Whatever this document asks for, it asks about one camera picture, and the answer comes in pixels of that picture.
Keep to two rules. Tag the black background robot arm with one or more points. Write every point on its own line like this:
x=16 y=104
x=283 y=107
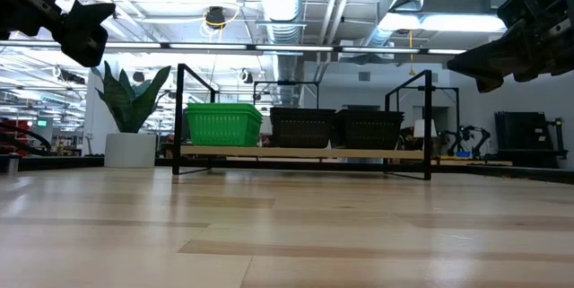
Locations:
x=466 y=137

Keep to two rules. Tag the black aluminium rig frame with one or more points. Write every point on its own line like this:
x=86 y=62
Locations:
x=54 y=162

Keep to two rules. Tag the white round plant pot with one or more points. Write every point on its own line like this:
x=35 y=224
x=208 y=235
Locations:
x=130 y=150

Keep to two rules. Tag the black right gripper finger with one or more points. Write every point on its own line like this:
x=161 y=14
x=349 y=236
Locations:
x=493 y=57
x=489 y=85

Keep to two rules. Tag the green artificial snake plant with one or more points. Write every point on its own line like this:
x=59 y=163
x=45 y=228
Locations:
x=130 y=104

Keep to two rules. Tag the black equipment cart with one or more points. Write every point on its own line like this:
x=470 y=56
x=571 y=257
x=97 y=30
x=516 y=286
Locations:
x=524 y=137

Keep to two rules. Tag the white lamp shade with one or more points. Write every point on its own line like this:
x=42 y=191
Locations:
x=424 y=128

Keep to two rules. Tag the long LED light bar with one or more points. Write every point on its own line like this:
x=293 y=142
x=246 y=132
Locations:
x=206 y=46

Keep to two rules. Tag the black metal wood shelf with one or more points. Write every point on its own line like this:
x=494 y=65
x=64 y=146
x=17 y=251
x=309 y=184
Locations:
x=305 y=152

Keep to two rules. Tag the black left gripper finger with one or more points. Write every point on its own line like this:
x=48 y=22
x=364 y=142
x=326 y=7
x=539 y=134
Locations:
x=87 y=32

